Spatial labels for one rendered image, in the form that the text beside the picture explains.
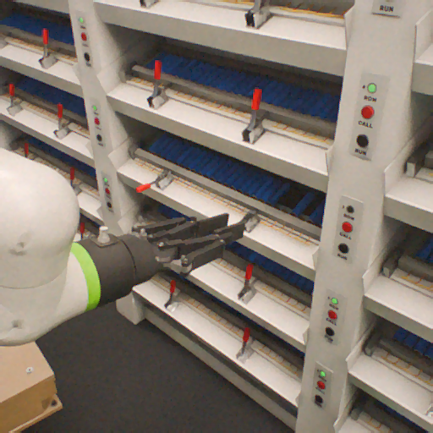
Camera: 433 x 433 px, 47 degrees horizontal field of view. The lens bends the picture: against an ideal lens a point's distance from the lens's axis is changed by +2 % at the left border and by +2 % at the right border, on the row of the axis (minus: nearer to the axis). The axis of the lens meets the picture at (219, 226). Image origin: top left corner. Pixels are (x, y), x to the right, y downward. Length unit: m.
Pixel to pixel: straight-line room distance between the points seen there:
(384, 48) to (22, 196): 0.49
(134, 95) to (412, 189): 0.65
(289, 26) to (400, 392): 0.67
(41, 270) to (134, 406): 0.90
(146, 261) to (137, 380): 0.80
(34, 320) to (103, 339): 0.98
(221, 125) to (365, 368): 0.54
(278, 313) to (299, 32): 0.58
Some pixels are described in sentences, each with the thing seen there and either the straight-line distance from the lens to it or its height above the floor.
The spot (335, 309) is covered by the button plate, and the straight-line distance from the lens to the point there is 0.94.
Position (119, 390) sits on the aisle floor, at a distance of 1.43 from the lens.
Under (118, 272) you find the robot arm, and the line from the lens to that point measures 0.64.
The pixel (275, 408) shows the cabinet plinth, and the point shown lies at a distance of 1.34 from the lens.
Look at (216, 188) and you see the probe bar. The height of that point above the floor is 0.58.
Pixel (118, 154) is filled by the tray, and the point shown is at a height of 0.58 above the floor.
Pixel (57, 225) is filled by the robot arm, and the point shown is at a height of 0.84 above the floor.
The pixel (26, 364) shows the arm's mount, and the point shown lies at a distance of 1.03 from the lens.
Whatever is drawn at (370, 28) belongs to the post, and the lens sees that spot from 0.73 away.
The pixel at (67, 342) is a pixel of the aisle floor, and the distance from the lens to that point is 1.58.
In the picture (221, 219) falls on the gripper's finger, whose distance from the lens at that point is 0.83.
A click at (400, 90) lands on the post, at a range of 0.72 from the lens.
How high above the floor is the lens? 1.10
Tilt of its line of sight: 33 degrees down
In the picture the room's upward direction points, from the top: straight up
